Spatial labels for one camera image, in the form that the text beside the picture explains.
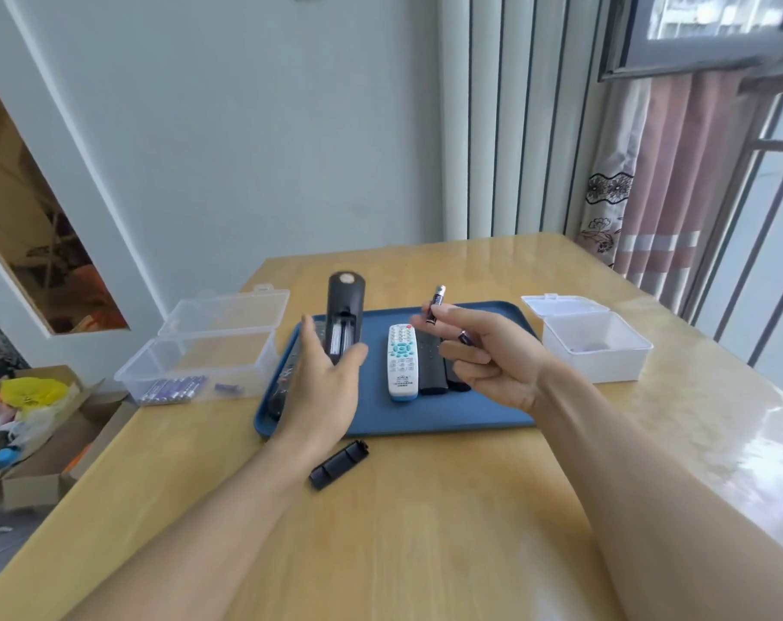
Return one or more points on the blue capped bottle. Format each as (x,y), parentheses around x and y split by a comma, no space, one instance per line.
(5,457)

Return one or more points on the black open-backed remote control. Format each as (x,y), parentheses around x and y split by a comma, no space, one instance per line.
(345,303)

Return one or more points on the yellow plastic bag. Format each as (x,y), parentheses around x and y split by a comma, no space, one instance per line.
(36,391)

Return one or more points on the cardboard box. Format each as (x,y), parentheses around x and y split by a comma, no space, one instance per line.
(36,465)

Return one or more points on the person's right hand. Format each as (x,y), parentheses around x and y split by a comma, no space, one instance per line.
(505,365)

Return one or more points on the person's right thumb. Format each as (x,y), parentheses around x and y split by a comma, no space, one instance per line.
(469,316)

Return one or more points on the person's left thumb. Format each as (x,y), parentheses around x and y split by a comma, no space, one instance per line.
(351,358)

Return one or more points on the person's left forearm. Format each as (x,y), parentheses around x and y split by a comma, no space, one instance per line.
(204,530)

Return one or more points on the black rounded remote control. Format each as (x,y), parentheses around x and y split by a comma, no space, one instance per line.
(457,383)

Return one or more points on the clear plastic box with lid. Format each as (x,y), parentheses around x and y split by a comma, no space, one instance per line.
(197,355)

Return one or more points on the person's right middle finger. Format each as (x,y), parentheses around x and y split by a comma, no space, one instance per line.
(466,354)

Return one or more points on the white plastic box with lid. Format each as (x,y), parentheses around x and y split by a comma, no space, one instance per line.
(592,342)

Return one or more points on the pink patterned curtain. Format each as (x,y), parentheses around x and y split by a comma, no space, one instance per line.
(663,187)

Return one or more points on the purple battery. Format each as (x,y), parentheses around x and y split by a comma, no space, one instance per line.
(437,298)
(464,337)
(226,387)

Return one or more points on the white plastic bag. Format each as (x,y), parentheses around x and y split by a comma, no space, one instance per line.
(32,423)

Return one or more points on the grey window railing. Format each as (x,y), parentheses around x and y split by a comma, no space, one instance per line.
(747,239)

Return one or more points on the blue plastic tray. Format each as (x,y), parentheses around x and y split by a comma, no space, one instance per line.
(430,417)

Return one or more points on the person's left hand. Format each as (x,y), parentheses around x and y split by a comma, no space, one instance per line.
(314,400)

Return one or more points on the person's right forearm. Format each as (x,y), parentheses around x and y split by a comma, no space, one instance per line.
(656,510)

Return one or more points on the black slim remote control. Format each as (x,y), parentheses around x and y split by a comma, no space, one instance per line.
(434,375)

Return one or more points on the row of purple batteries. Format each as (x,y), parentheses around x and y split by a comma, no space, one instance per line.
(171,389)

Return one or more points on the grey window frame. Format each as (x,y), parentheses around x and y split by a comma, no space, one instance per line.
(695,54)

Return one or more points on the black battery cover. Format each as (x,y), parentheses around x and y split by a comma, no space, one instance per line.
(340,465)

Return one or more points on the white remote control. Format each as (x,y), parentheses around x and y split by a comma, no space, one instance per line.
(401,362)

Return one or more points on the white ribbed wall panel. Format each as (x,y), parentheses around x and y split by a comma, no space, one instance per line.
(514,116)

